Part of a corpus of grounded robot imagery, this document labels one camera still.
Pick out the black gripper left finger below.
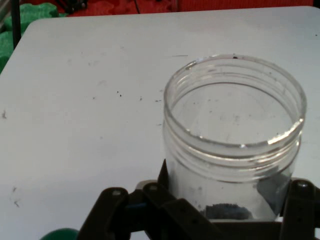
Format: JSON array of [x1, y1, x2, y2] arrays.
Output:
[[77, 158, 226, 240]]

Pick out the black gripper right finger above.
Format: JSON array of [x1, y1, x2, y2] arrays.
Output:
[[277, 178, 320, 240]]

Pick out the clear plastic jar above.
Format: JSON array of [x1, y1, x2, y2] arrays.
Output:
[[162, 53, 308, 222]]

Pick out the green-capped spice bottle tan contents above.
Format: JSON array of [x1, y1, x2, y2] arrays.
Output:
[[38, 228, 81, 240]]

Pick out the red foam puzzle mat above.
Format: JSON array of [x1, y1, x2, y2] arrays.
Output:
[[53, 0, 315, 18]]

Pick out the green foam puzzle piece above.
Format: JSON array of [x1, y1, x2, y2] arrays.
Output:
[[0, 3, 68, 75]]

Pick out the black tripod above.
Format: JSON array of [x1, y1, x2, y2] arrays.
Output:
[[12, 0, 88, 50]]

